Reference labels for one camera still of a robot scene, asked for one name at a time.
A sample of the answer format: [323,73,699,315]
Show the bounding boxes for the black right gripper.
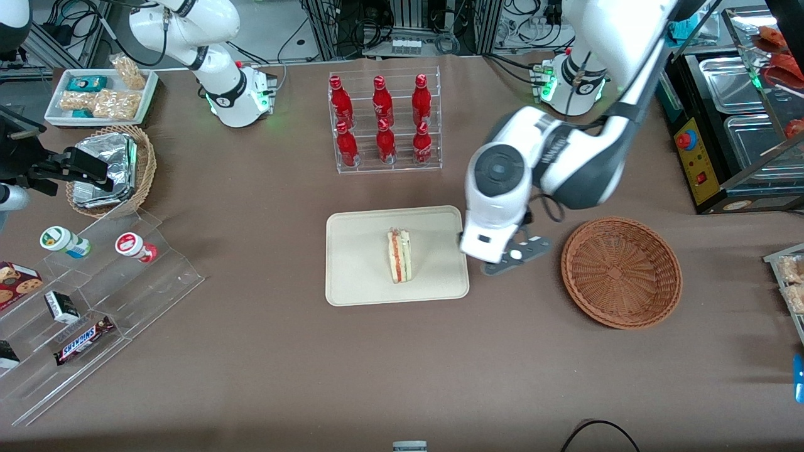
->
[0,105,117,193]

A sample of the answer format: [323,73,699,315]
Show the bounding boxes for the beige rectangular serving tray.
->
[325,205,470,308]

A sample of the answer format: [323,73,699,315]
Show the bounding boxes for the steel warmer pan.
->
[698,56,768,115]
[725,115,804,184]

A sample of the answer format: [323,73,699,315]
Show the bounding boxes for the shallow round brown wicker basket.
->
[561,217,683,330]

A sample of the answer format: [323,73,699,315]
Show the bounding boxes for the clear acrylic stepped shelf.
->
[0,207,205,428]

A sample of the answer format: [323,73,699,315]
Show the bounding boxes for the clear bag of peanuts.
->
[59,90,101,114]
[109,53,147,90]
[92,89,143,121]

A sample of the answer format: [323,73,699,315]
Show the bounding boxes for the white rectangular snack tray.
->
[44,68,159,127]

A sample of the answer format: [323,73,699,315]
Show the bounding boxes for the silver foil wrapped packs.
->
[72,132,138,209]

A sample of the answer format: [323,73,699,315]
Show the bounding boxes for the black food warmer machine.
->
[656,6,804,216]

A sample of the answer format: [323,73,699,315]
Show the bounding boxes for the small black white box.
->
[43,290,81,325]

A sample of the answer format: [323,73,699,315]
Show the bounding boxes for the red lid yogurt cup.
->
[114,232,158,264]

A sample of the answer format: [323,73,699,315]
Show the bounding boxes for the teal snack box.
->
[67,75,108,93]

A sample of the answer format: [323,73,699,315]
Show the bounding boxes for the deep tan wicker basket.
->
[65,125,157,220]

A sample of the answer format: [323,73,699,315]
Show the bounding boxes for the green lid yogurt cup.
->
[39,225,92,260]

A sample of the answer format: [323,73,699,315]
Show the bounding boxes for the teal plastic bag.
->
[667,13,720,40]

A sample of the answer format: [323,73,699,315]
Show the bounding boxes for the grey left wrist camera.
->
[481,235,554,277]

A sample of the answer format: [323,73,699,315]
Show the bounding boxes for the grey tray with snacks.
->
[763,243,804,347]

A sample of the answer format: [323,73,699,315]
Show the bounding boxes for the red chocolate cookie box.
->
[0,261,44,312]

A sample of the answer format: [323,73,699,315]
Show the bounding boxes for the clear acrylic bottle rack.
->
[327,65,443,175]

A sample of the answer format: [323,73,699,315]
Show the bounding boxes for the red cola bottle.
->
[411,73,433,126]
[329,75,356,130]
[412,121,434,166]
[376,119,398,165]
[372,75,396,129]
[335,121,360,168]

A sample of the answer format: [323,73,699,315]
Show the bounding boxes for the black cable loop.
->
[560,419,641,452]

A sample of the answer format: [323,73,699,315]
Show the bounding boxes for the triangular sandwich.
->
[385,227,413,285]

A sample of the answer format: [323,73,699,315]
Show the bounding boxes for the brown snickers bar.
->
[53,315,116,367]

